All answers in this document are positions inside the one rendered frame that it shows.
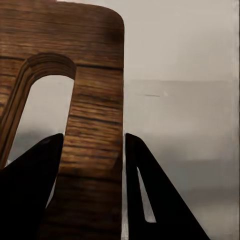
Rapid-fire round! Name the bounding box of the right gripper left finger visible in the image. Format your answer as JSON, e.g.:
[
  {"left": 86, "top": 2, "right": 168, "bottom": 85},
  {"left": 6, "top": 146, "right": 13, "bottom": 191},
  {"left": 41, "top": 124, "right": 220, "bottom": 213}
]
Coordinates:
[{"left": 0, "top": 133, "right": 64, "bottom": 240}]

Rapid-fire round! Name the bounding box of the cutting board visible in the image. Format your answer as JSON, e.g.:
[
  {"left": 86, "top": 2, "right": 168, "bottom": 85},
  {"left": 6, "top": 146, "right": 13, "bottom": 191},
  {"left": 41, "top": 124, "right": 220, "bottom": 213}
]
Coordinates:
[{"left": 0, "top": 0, "right": 125, "bottom": 240}]

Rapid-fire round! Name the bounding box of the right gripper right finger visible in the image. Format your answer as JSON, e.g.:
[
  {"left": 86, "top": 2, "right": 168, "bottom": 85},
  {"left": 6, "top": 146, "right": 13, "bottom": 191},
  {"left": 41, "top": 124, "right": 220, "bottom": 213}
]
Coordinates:
[{"left": 125, "top": 133, "right": 210, "bottom": 240}]

